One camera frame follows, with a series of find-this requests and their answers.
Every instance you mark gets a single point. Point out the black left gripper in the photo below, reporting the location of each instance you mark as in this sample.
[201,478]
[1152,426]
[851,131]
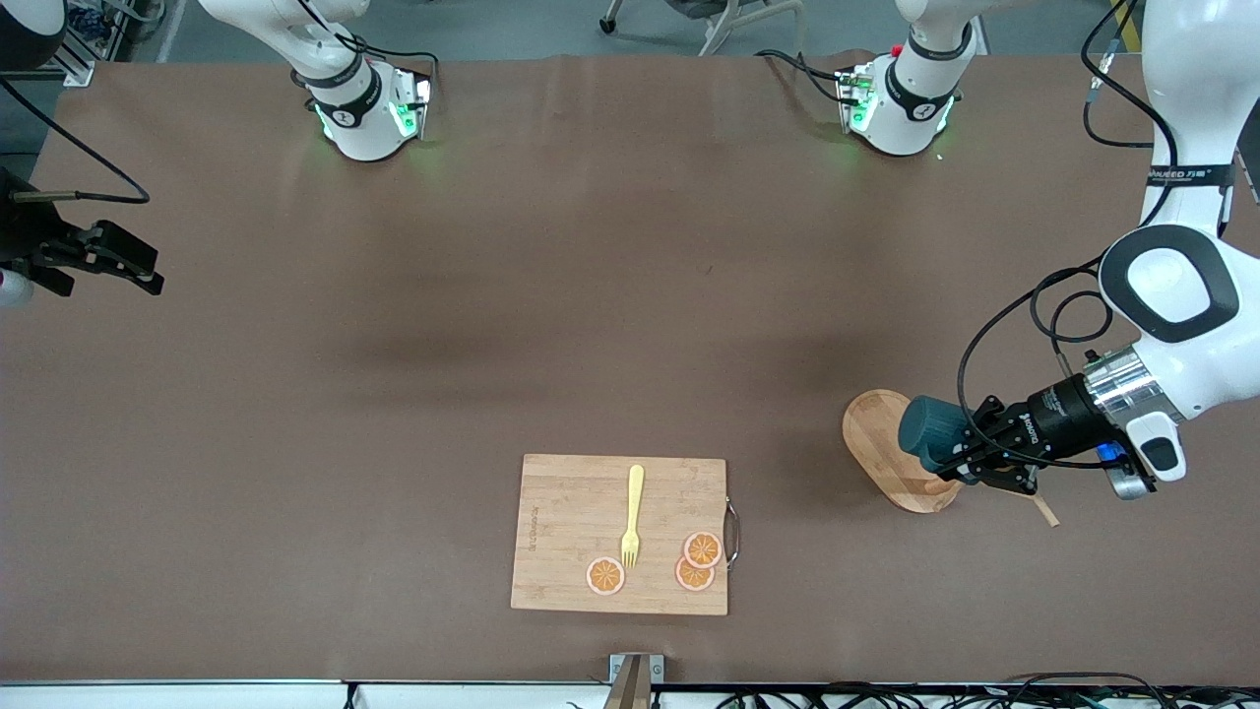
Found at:
[1061,411]

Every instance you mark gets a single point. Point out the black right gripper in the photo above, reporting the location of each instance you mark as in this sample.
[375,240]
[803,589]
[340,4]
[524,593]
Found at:
[28,232]

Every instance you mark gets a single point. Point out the teal cup yellow inside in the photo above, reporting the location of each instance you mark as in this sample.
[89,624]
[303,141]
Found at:
[930,428]

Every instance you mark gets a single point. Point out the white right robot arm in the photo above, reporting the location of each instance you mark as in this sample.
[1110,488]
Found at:
[364,128]

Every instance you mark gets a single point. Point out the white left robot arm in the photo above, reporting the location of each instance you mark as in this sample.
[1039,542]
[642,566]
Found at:
[1196,79]

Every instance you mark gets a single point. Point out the wooden cup rack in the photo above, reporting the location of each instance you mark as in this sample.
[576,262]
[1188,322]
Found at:
[876,443]

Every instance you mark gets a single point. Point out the toy orange slice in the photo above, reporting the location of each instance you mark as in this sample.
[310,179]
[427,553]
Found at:
[689,581]
[703,548]
[605,576]

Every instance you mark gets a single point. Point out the yellow plastic fork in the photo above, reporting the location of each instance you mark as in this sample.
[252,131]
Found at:
[635,492]

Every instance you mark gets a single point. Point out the brown table cover mat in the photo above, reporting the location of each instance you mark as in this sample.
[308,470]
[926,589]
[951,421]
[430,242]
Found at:
[630,295]

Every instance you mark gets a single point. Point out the bamboo cutting board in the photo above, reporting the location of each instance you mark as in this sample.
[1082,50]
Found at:
[571,522]

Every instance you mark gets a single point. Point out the office chair base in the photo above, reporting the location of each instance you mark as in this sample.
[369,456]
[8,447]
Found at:
[724,25]

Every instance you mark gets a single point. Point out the aluminium frame profile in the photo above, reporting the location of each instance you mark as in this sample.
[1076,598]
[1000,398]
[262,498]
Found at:
[74,67]

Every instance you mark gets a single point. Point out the aluminium camera post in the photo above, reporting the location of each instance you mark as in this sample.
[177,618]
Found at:
[635,679]

